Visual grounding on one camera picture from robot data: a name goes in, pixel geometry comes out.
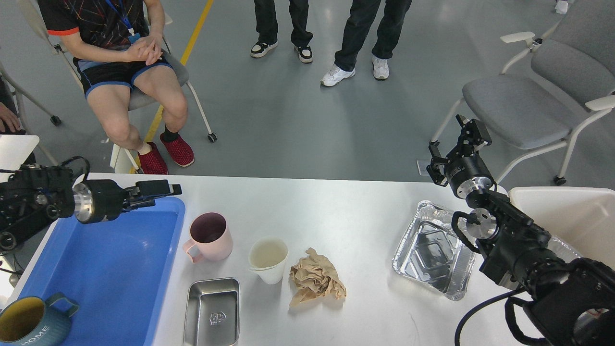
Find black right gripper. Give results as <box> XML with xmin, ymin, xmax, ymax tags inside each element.
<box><xmin>427</xmin><ymin>114</ymin><xmax>495</xmax><ymax>199</ymax></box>

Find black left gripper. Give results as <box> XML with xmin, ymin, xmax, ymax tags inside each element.
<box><xmin>73</xmin><ymin>179</ymin><xmax>183</xmax><ymax>224</ymax></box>

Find pink ribbed mug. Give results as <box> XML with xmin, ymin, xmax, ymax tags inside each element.
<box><xmin>183</xmin><ymin>212</ymin><xmax>233</xmax><ymax>263</ymax></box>

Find stainless steel rectangular tray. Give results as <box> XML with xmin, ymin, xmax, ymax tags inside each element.
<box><xmin>183</xmin><ymin>277</ymin><xmax>240</xmax><ymax>346</ymax></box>

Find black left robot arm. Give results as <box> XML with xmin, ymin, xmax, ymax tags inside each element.
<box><xmin>0</xmin><ymin>157</ymin><xmax>182</xmax><ymax>252</ymax></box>

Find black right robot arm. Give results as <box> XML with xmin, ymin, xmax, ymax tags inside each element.
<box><xmin>427</xmin><ymin>115</ymin><xmax>615</xmax><ymax>346</ymax></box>

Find clear floor plate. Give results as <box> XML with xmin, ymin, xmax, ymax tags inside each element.
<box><xmin>417</xmin><ymin>160</ymin><xmax>431</xmax><ymax>176</ymax></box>

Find grey office chair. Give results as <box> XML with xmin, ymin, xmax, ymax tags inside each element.
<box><xmin>461</xmin><ymin>0</ymin><xmax>615</xmax><ymax>185</ymax></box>

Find blue plastic tray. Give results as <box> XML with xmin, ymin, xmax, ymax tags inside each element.
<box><xmin>19</xmin><ymin>197</ymin><xmax>186</xmax><ymax>346</ymax></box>

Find aluminium foil tray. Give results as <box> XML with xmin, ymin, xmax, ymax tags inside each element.
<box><xmin>392</xmin><ymin>200</ymin><xmax>475</xmax><ymax>301</ymax></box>

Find white side table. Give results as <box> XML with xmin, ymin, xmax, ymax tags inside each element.
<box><xmin>0</xmin><ymin>135</ymin><xmax>39</xmax><ymax>170</ymax></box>

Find white paper cup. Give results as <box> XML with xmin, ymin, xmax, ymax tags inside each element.
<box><xmin>248</xmin><ymin>237</ymin><xmax>288</xmax><ymax>284</ymax></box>

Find white plastic bin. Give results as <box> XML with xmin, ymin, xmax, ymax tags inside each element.
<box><xmin>509</xmin><ymin>186</ymin><xmax>615</xmax><ymax>269</ymax></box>

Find standing person white sneakers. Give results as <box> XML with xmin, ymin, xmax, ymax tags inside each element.
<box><xmin>320</xmin><ymin>0</ymin><xmax>411</xmax><ymax>87</ymax></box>

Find seated person in shorts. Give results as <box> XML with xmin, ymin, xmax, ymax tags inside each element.
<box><xmin>38</xmin><ymin>0</ymin><xmax>194</xmax><ymax>175</ymax></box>

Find teal mug yellow inside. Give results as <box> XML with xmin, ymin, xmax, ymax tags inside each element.
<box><xmin>0</xmin><ymin>293</ymin><xmax>80</xmax><ymax>346</ymax></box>

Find grey chair far left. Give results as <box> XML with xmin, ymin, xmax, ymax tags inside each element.
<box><xmin>0</xmin><ymin>60</ymin><xmax>62</xmax><ymax>164</ymax></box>

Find crumpled brown paper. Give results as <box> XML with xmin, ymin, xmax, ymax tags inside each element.
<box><xmin>289</xmin><ymin>247</ymin><xmax>347</xmax><ymax>307</ymax></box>

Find standing person black white shoes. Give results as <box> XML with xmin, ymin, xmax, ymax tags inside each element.
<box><xmin>250</xmin><ymin>0</ymin><xmax>314</xmax><ymax>64</ymax></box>

